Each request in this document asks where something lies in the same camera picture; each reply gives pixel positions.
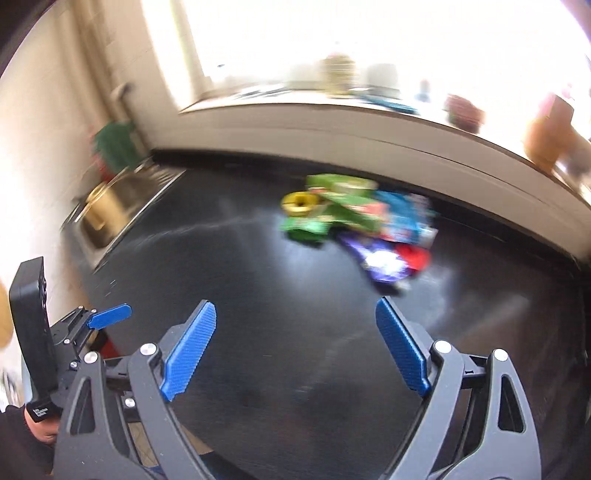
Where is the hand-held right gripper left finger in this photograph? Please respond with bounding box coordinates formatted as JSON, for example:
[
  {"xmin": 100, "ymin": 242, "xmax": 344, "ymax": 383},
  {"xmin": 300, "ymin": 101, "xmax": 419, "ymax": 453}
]
[{"xmin": 53, "ymin": 299, "xmax": 218, "ymax": 480}]

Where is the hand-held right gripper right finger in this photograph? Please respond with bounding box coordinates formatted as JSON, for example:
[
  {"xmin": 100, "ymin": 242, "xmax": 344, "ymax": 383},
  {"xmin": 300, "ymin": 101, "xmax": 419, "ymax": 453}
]
[{"xmin": 375, "ymin": 296, "xmax": 542, "ymax": 480}]

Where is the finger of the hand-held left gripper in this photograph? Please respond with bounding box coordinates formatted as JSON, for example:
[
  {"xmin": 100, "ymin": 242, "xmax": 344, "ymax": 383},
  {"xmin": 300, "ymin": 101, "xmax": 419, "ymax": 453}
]
[{"xmin": 69, "ymin": 303, "xmax": 133, "ymax": 344}]

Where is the purple snack packet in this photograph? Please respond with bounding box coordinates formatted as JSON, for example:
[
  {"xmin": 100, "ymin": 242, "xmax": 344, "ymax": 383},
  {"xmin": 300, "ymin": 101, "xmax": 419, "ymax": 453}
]
[{"xmin": 336, "ymin": 230, "xmax": 413, "ymax": 283}]

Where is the blue snack packet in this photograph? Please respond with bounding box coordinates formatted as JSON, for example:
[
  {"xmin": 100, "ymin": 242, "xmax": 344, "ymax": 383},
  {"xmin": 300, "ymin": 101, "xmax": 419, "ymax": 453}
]
[{"xmin": 373, "ymin": 191, "xmax": 438, "ymax": 244}]

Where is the green red snack packet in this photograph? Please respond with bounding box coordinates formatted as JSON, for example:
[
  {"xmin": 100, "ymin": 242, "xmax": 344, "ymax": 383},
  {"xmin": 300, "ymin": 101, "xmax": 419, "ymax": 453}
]
[{"xmin": 318, "ymin": 191, "xmax": 387, "ymax": 232}]

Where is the bright green packet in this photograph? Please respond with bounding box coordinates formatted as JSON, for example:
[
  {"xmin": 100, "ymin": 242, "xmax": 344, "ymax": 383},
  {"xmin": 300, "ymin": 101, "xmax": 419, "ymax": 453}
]
[{"xmin": 281, "ymin": 213, "xmax": 334, "ymax": 246}]

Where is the green box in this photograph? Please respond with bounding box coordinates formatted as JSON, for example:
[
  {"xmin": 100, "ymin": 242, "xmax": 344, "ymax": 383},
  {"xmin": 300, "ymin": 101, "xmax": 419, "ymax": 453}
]
[{"xmin": 305, "ymin": 174, "xmax": 378, "ymax": 195}]

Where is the yellow tape roll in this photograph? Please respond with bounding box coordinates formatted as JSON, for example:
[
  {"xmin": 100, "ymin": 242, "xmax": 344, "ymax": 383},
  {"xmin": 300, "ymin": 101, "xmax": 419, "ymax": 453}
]
[{"xmin": 281, "ymin": 191, "xmax": 322, "ymax": 219}]

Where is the person's left hand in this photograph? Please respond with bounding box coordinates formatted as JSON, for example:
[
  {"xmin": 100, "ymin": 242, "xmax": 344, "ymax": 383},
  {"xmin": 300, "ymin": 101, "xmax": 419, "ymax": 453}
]
[{"xmin": 24, "ymin": 406, "xmax": 59, "ymax": 445}]

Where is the steel sink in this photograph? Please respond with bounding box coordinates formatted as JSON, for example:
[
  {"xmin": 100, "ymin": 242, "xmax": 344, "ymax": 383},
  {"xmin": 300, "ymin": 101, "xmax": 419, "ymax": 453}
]
[{"xmin": 60, "ymin": 159, "xmax": 188, "ymax": 274}]

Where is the green bottle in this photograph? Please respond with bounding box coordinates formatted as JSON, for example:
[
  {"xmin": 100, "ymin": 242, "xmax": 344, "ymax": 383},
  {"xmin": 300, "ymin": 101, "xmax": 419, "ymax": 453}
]
[{"xmin": 93, "ymin": 119, "xmax": 140, "ymax": 171}]

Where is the dark red pot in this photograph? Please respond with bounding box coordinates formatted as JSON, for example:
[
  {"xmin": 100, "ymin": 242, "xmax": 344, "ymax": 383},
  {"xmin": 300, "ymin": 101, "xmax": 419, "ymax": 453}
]
[{"xmin": 444, "ymin": 93, "xmax": 486, "ymax": 133}]

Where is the blue flat tray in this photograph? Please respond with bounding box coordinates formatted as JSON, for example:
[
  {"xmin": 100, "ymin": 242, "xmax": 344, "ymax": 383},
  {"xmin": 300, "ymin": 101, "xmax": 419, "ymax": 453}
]
[{"xmin": 355, "ymin": 91, "xmax": 419, "ymax": 114}]

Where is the brown pot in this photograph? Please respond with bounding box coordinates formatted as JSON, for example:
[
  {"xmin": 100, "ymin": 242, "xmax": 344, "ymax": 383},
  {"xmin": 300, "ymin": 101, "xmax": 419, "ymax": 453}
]
[{"xmin": 523, "ymin": 93, "xmax": 585, "ymax": 172}]

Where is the white container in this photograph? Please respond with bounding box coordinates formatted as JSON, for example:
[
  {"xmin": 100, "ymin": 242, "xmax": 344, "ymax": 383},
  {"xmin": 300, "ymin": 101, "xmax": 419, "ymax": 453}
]
[{"xmin": 366, "ymin": 61, "xmax": 401, "ymax": 92}]

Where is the glass jar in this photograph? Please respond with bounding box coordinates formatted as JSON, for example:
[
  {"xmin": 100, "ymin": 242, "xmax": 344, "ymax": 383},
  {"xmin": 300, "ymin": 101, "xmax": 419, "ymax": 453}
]
[{"xmin": 322, "ymin": 52, "xmax": 357, "ymax": 96}]

